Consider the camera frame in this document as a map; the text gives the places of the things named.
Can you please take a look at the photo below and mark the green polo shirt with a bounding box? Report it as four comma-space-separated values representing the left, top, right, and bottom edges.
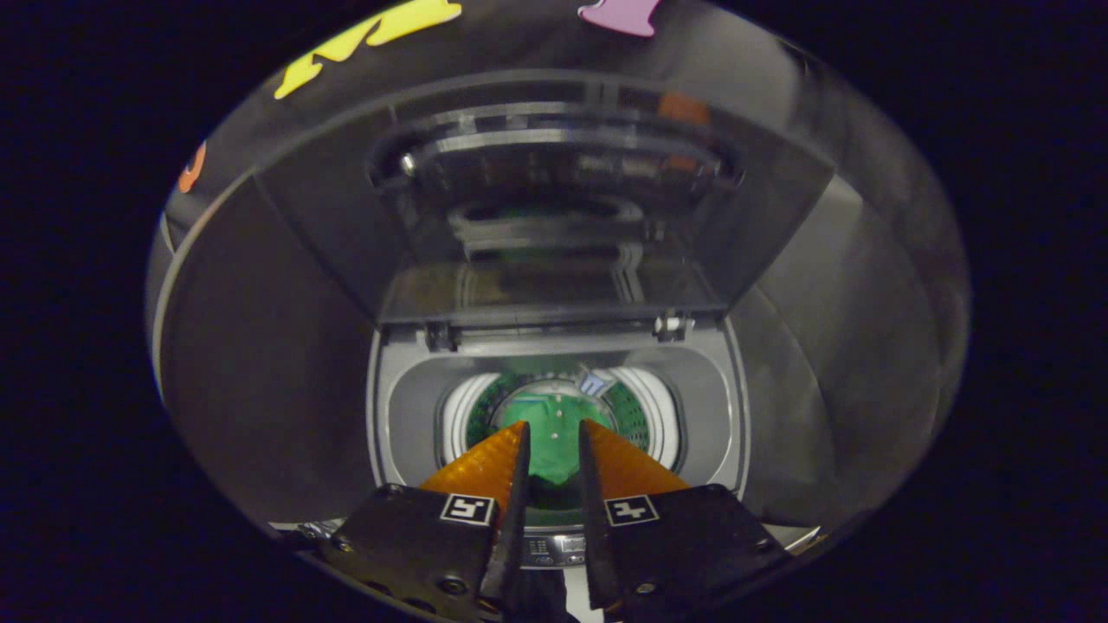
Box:
498, 381, 620, 485

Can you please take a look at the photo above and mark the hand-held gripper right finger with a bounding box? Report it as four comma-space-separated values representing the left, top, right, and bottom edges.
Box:
577, 419, 793, 617

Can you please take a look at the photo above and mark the dark washing machine lid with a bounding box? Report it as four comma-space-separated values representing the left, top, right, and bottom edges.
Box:
251, 69, 836, 328

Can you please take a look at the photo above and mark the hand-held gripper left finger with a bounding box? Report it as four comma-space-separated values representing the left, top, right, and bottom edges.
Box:
320, 421, 531, 623

